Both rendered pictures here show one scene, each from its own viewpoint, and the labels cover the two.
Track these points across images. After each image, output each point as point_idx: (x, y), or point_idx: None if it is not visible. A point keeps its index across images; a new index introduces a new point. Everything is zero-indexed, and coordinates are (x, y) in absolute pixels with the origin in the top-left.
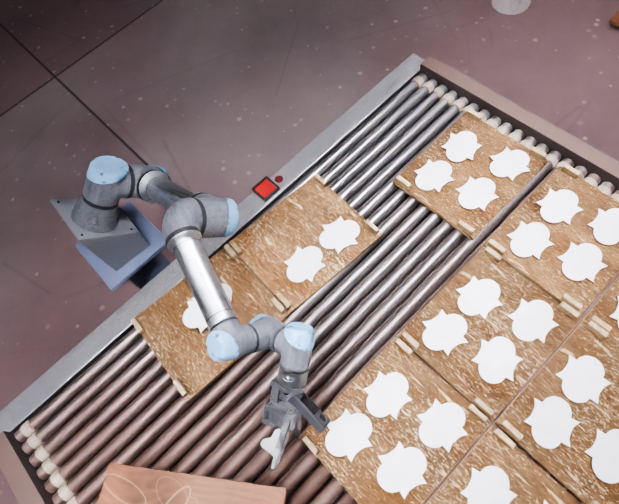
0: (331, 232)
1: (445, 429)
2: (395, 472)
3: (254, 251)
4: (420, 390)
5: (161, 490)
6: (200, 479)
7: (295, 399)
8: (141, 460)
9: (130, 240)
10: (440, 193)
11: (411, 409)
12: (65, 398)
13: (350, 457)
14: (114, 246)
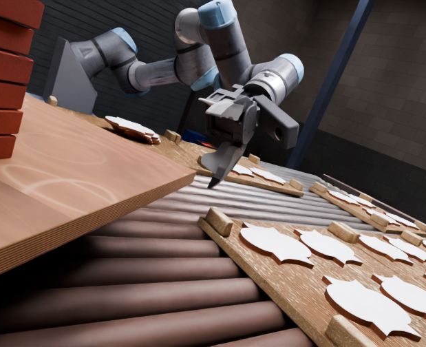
0: (261, 171)
1: (422, 301)
2: (358, 301)
3: (189, 147)
4: (369, 265)
5: None
6: (53, 107)
7: (264, 96)
8: None
9: (87, 94)
10: (349, 204)
11: (362, 271)
12: None
13: (279, 256)
14: (74, 82)
